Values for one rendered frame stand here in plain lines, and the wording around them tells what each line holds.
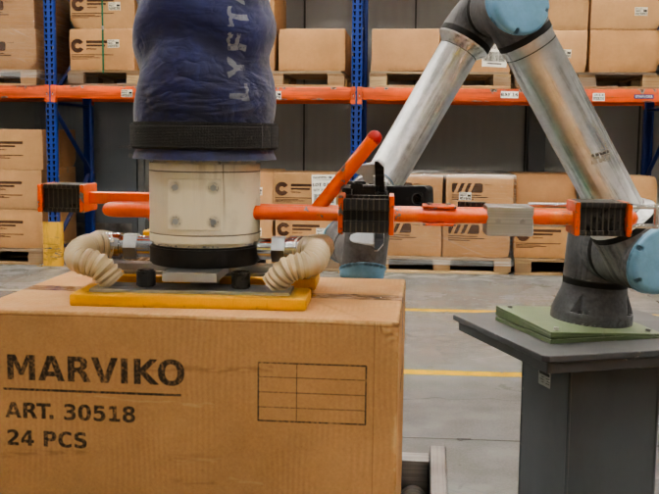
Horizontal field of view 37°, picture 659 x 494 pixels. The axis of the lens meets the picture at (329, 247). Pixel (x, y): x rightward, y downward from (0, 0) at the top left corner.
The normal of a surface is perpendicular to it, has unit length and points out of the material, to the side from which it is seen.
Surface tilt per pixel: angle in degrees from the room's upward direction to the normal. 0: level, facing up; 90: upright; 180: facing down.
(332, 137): 90
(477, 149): 90
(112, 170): 90
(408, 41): 88
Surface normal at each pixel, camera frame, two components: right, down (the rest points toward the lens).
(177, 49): -0.26, -0.12
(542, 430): -0.96, 0.02
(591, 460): 0.26, 0.11
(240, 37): 0.53, 0.35
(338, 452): -0.10, 0.11
